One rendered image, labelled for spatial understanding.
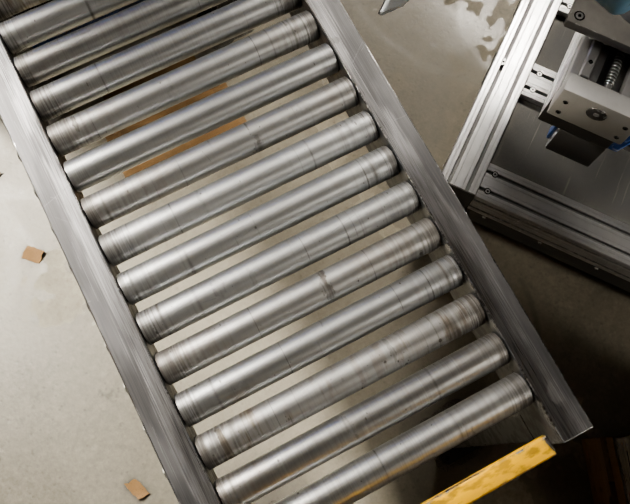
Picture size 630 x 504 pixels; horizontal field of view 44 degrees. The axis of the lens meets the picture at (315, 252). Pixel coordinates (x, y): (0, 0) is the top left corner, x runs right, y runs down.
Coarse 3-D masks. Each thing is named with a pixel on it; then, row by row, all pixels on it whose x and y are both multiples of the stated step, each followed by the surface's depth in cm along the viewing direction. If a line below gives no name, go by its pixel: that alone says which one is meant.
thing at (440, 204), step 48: (336, 0) 125; (336, 48) 123; (384, 96) 121; (384, 144) 121; (432, 192) 117; (480, 240) 115; (480, 288) 113; (480, 336) 121; (528, 336) 112; (528, 384) 110; (576, 432) 108
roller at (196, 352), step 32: (416, 224) 116; (352, 256) 115; (384, 256) 114; (416, 256) 116; (288, 288) 114; (320, 288) 113; (352, 288) 114; (224, 320) 112; (256, 320) 111; (288, 320) 113; (160, 352) 111; (192, 352) 110; (224, 352) 111
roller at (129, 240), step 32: (352, 128) 119; (288, 160) 118; (320, 160) 119; (192, 192) 117; (224, 192) 116; (256, 192) 118; (128, 224) 115; (160, 224) 115; (192, 224) 116; (128, 256) 115
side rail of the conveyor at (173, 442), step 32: (0, 64) 120; (0, 96) 119; (32, 128) 118; (32, 160) 116; (64, 160) 125; (64, 192) 115; (64, 224) 114; (96, 256) 113; (96, 288) 112; (96, 320) 111; (128, 320) 111; (128, 352) 110; (128, 384) 108; (160, 384) 109; (160, 416) 107; (160, 448) 106; (192, 448) 106; (192, 480) 105
